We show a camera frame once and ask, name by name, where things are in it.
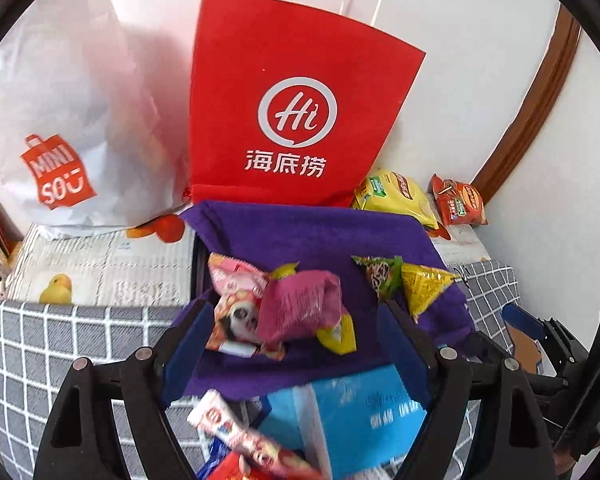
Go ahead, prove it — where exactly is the magenta plastic wrapper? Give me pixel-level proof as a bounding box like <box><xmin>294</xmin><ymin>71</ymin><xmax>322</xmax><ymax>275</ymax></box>
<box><xmin>256</xmin><ymin>269</ymin><xmax>343</xmax><ymax>343</ymax></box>

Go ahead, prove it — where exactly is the orange chips bag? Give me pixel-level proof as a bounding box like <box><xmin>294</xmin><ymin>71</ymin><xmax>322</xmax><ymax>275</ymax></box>
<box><xmin>427</xmin><ymin>173</ymin><xmax>488</xmax><ymax>227</ymax></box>

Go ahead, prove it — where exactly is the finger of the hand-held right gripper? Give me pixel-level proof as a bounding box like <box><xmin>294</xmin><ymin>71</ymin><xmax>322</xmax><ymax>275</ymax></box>
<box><xmin>502</xmin><ymin>302</ymin><xmax>588</xmax><ymax>361</ymax></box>
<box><xmin>522</xmin><ymin>372</ymin><xmax>573</xmax><ymax>403</ymax></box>

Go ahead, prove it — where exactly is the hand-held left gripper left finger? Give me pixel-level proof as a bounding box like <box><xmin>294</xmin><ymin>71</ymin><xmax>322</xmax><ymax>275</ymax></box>
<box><xmin>32</xmin><ymin>301</ymin><xmax>217</xmax><ymax>480</ymax></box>

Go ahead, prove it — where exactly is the dark green triangular snack packet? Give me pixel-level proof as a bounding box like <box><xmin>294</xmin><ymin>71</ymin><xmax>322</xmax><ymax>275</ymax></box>
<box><xmin>351</xmin><ymin>255</ymin><xmax>405</xmax><ymax>303</ymax></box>

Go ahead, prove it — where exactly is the yellow green triangular snack packet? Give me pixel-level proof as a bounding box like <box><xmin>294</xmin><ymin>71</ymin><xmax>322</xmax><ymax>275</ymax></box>
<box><xmin>400</xmin><ymin>261</ymin><xmax>463</xmax><ymax>323</ymax></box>

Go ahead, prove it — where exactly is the blue tissue pack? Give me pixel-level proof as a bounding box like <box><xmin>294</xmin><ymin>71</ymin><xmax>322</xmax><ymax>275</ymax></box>
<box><xmin>257</xmin><ymin>364</ymin><xmax>431</xmax><ymax>480</ymax></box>

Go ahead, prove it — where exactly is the red candy packet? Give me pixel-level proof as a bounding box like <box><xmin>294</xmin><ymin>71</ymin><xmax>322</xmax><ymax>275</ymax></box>
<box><xmin>207</xmin><ymin>450</ymin><xmax>261</xmax><ymax>480</ymax></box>

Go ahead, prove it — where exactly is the orange panda snack packet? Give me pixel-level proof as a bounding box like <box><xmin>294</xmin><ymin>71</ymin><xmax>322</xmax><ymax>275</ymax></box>
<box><xmin>205</xmin><ymin>292</ymin><xmax>287</xmax><ymax>361</ymax></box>

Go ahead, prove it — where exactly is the pink candy packet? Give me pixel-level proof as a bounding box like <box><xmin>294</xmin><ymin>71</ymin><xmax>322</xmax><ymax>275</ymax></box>
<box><xmin>207</xmin><ymin>252</ymin><xmax>271</xmax><ymax>306</ymax></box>

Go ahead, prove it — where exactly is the purple towel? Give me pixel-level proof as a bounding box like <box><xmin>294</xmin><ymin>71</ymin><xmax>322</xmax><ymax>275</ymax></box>
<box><xmin>172</xmin><ymin>200</ymin><xmax>478</xmax><ymax>403</ymax></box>

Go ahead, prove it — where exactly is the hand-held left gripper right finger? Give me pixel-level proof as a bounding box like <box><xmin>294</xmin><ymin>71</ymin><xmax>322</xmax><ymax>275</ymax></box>
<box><xmin>377</xmin><ymin>300</ymin><xmax>556</xmax><ymax>480</ymax></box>

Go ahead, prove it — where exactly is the long white red snack packet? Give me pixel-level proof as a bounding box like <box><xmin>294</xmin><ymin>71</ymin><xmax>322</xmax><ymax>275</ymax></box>
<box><xmin>186</xmin><ymin>390</ymin><xmax>326</xmax><ymax>480</ymax></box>

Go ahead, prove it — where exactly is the brown wooden door frame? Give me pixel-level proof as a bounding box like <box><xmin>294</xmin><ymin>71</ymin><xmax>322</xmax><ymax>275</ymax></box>
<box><xmin>470</xmin><ymin>2</ymin><xmax>583</xmax><ymax>206</ymax></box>

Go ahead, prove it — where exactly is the red paper bag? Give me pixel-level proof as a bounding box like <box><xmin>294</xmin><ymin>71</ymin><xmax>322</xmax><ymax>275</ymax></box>
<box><xmin>185</xmin><ymin>0</ymin><xmax>427</xmax><ymax>209</ymax></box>

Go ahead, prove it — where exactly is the white plastic shopping bag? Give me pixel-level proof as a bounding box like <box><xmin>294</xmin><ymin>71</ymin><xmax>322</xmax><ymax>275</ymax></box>
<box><xmin>0</xmin><ymin>0</ymin><xmax>198</xmax><ymax>240</ymax></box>

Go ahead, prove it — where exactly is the yellow chips bag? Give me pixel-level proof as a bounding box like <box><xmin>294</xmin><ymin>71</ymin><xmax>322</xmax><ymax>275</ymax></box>
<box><xmin>351</xmin><ymin>169</ymin><xmax>438</xmax><ymax>228</ymax></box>

